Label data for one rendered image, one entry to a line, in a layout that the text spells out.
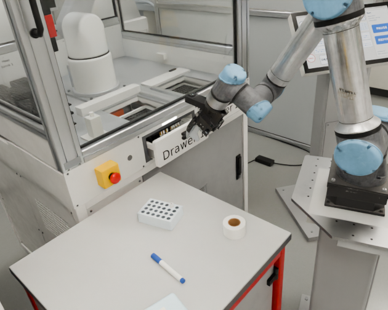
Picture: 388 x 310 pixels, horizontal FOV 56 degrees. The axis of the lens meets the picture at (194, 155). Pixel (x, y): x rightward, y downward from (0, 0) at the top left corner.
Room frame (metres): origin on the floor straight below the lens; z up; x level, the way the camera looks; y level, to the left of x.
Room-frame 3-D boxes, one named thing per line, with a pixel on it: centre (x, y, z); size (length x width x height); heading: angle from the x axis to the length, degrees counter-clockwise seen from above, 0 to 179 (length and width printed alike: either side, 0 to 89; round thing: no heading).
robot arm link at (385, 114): (0.95, -0.54, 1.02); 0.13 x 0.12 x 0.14; 144
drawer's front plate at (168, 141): (1.26, 0.04, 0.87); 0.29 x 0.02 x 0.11; 135
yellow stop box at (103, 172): (1.06, 0.30, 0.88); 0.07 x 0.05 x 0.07; 135
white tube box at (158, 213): (0.94, 0.13, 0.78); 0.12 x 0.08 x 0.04; 62
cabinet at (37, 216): (1.68, 0.38, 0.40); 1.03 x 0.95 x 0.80; 135
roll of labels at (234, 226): (0.84, -0.10, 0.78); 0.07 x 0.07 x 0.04
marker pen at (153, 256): (0.72, 0.10, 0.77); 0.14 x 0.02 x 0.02; 40
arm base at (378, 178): (0.96, -0.54, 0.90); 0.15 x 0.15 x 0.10
